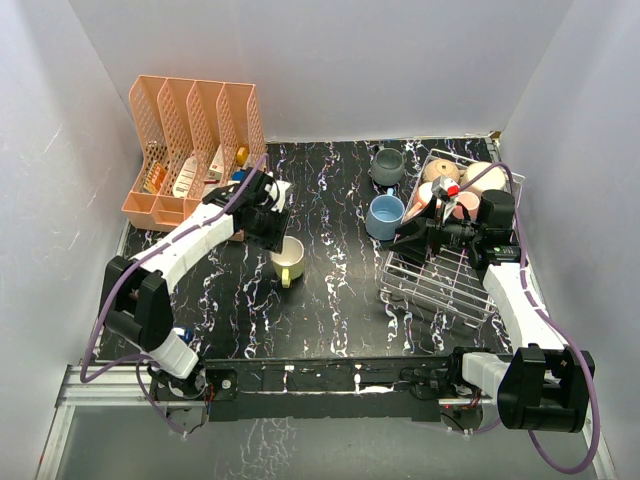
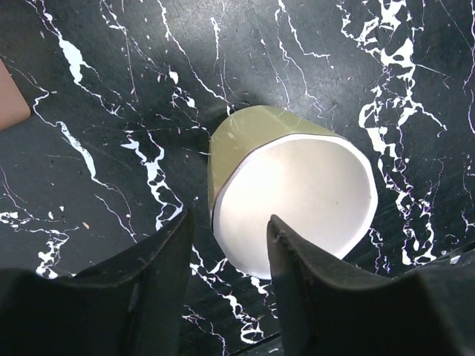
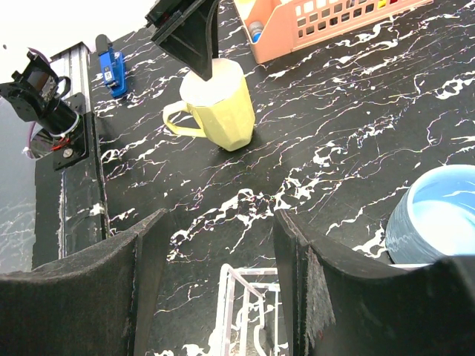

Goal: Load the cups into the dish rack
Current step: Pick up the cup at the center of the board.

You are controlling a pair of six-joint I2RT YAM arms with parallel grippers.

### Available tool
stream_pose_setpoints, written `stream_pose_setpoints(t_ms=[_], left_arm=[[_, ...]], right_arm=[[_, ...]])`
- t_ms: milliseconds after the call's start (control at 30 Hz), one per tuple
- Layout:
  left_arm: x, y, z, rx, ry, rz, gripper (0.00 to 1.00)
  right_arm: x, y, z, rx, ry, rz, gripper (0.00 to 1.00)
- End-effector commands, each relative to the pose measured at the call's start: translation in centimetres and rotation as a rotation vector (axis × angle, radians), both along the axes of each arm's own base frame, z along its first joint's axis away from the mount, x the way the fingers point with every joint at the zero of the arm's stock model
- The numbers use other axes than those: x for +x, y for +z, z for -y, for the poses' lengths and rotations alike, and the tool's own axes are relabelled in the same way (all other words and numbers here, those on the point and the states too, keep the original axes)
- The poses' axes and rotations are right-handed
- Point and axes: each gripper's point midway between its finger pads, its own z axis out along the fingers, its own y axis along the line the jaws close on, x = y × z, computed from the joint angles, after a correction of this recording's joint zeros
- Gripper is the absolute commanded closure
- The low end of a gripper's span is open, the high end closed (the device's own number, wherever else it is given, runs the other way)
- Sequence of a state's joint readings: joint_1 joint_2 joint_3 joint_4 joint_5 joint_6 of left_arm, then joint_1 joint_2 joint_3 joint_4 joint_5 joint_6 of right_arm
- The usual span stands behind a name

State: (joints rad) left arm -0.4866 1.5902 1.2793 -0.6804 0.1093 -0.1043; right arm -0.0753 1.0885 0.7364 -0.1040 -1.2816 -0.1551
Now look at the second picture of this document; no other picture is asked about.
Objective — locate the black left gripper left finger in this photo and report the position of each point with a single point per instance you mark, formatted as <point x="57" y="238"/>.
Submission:
<point x="130" y="304"/>

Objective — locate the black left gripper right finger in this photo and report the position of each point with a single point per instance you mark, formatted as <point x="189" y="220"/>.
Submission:
<point x="327" y="306"/>

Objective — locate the yellow-green ceramic mug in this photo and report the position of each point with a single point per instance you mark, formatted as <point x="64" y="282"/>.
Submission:
<point x="265" y="161"/>

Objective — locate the pink plastic file organizer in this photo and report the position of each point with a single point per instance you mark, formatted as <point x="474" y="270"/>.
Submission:
<point x="13" y="107"/>

